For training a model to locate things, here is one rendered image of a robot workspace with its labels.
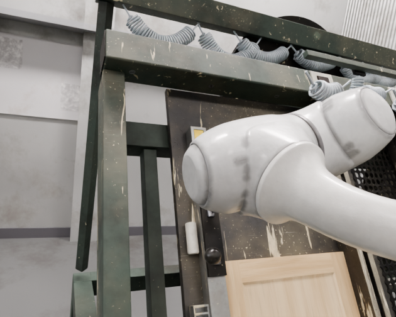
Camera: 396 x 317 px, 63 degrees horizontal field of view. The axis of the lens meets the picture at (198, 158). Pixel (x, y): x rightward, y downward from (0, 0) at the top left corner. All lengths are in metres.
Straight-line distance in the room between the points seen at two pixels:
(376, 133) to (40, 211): 3.95
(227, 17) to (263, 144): 1.24
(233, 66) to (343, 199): 0.81
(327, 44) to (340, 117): 1.45
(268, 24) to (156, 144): 0.92
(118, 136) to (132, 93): 3.10
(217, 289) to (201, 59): 0.66
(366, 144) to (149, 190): 0.63
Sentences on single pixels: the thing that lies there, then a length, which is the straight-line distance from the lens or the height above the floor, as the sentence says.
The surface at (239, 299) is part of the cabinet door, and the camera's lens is 0.91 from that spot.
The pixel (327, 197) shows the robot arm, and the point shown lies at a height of 1.68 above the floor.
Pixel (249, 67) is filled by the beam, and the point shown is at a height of 1.89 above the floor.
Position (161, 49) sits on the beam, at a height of 1.90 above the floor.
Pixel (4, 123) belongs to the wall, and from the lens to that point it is 4.00.
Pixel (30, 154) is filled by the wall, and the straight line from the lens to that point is 4.01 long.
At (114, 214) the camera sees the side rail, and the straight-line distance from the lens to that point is 0.79.
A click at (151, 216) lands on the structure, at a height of 1.43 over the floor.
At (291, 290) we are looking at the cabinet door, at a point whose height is 1.28.
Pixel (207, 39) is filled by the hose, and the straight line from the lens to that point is 1.54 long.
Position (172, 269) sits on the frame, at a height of 0.79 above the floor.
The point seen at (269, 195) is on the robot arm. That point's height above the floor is 1.67.
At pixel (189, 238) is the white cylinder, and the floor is 1.41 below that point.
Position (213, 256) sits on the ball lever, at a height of 1.44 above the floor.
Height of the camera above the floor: 1.75
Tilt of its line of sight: 9 degrees down
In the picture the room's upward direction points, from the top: 7 degrees clockwise
